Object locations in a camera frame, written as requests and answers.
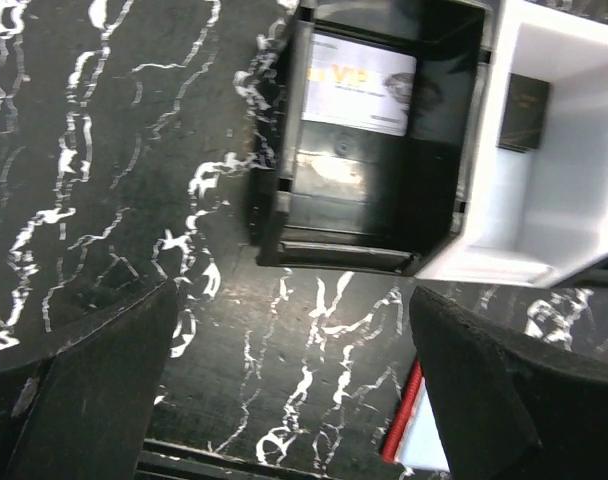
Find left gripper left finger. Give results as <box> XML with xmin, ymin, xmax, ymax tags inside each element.
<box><xmin>0</xmin><ymin>281</ymin><xmax>179</xmax><ymax>479</ymax></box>

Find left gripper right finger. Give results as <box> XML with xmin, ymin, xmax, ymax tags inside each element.
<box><xmin>409</xmin><ymin>287</ymin><xmax>608</xmax><ymax>479</ymax></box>

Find red leather card holder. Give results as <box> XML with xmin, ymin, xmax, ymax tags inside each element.
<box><xmin>381</xmin><ymin>359</ymin><xmax>450</xmax><ymax>476</ymax></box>

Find black card in grey tray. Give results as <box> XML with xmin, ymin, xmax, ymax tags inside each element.
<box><xmin>498</xmin><ymin>74</ymin><xmax>552</xmax><ymax>153</ymax></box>

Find white VIP card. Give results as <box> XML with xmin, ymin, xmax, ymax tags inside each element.
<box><xmin>302</xmin><ymin>33</ymin><xmax>417</xmax><ymax>137</ymax></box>

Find grey plastic tray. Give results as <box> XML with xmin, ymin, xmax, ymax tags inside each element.
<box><xmin>418</xmin><ymin>1</ymin><xmax>608</xmax><ymax>288</ymax></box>

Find black box lid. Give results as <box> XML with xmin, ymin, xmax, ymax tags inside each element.
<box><xmin>256</xmin><ymin>1</ymin><xmax>493</xmax><ymax>278</ymax></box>

